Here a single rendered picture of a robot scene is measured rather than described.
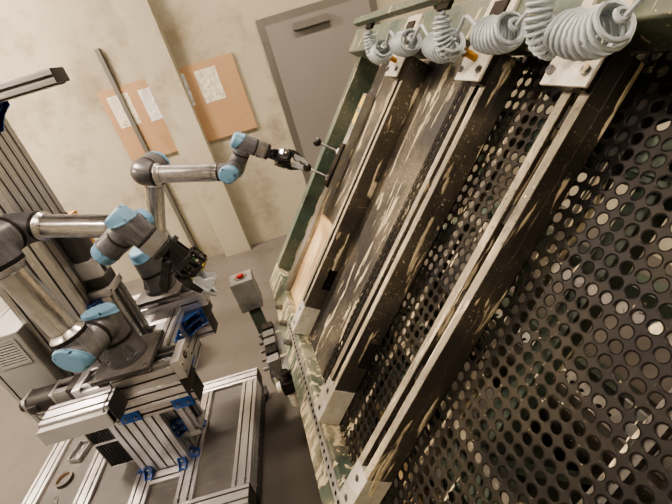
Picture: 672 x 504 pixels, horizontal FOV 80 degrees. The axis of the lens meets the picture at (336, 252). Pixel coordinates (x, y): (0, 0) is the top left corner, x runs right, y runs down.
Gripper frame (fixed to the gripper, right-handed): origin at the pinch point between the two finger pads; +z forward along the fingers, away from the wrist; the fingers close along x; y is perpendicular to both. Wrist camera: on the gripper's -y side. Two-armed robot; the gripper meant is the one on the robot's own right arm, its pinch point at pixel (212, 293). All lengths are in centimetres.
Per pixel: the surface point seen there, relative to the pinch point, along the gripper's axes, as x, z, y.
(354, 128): 66, 9, 64
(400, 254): -18, 21, 52
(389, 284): -20, 25, 44
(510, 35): -30, -6, 95
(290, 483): 23, 109, -76
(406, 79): 30, 1, 86
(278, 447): 46, 106, -82
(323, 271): 23.9, 30.5, 20.9
